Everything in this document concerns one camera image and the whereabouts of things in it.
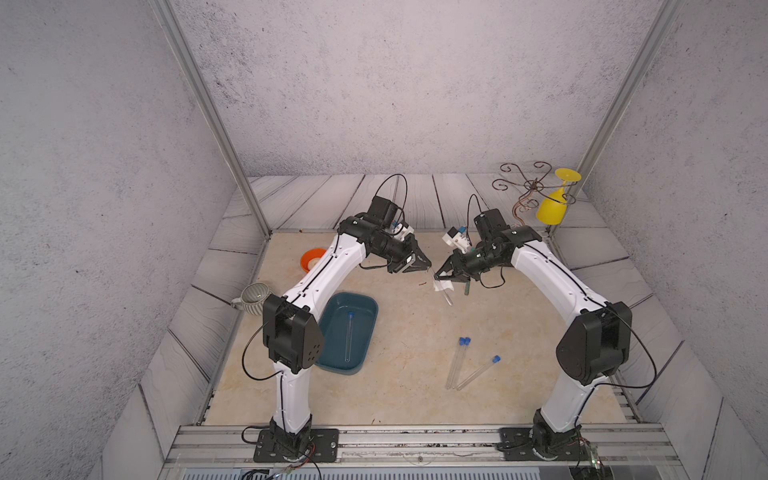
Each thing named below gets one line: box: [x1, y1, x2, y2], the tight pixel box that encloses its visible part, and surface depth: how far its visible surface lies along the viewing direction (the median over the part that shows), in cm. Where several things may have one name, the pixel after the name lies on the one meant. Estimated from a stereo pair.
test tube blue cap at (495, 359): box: [456, 355, 501, 391], surface depth 86 cm
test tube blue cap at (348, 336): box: [345, 311, 354, 363], surface depth 93 cm
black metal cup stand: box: [492, 161, 578, 227], surface depth 93 cm
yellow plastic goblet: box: [536, 168, 582, 226], surface depth 93 cm
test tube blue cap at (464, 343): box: [445, 337, 471, 390], surface depth 90 cm
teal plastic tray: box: [314, 292, 379, 375], surface depth 95 cm
